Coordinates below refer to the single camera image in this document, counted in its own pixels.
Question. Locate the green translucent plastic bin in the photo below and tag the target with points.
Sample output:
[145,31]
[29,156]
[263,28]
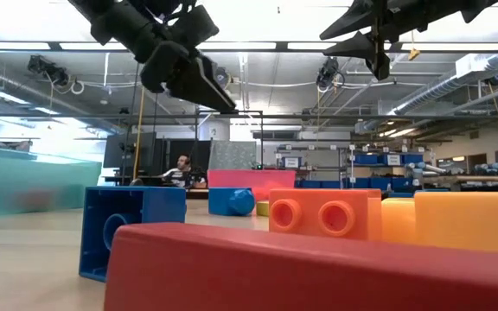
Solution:
[24,173]

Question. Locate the blue storage bin white label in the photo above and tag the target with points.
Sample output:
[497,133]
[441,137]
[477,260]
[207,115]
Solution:
[391,159]

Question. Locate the red plastic bin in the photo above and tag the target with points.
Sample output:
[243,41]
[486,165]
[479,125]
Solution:
[251,179]

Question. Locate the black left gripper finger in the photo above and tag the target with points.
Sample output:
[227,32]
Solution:
[218,82]
[197,86]

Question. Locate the dark monitor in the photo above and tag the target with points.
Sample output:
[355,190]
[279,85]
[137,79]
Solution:
[128,149]

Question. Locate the white sign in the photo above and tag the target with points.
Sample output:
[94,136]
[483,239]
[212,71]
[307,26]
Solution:
[291,162]

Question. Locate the grey ceiling pipe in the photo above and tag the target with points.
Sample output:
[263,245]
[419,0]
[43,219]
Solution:
[491,97]

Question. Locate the grey panel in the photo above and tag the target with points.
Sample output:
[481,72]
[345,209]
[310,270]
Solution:
[231,153]

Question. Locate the long red block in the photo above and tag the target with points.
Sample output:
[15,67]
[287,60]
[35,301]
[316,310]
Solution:
[318,276]

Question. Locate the metal shelving rack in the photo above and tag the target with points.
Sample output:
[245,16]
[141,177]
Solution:
[352,173]

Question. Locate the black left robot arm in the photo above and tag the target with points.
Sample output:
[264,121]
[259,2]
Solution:
[115,21]

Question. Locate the person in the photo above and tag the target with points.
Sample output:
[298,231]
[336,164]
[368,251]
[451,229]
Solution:
[184,173]

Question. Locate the wooden workbench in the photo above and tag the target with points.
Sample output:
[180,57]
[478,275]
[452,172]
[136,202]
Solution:
[474,178]

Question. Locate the bright ceiling light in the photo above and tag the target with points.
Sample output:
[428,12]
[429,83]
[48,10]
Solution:
[398,132]

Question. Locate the long yellow block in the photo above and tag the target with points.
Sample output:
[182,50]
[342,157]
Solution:
[263,208]

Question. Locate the black ceiling reel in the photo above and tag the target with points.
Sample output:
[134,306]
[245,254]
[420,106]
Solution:
[227,75]
[495,79]
[329,72]
[48,69]

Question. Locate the yellow hanging tag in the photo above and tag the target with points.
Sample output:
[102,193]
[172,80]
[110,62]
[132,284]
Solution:
[413,54]

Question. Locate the orange block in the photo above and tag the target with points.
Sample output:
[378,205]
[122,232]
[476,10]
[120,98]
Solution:
[318,213]

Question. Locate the small blue block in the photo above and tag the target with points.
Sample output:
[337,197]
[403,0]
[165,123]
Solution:
[162,207]

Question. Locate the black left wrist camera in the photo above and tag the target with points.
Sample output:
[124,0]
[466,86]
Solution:
[201,26]

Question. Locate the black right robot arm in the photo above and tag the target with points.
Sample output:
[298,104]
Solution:
[478,6]

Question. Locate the black horizontal beam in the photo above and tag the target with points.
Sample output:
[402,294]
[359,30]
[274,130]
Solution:
[283,117]

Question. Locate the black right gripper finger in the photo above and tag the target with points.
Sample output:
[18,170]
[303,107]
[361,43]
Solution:
[357,19]
[357,46]

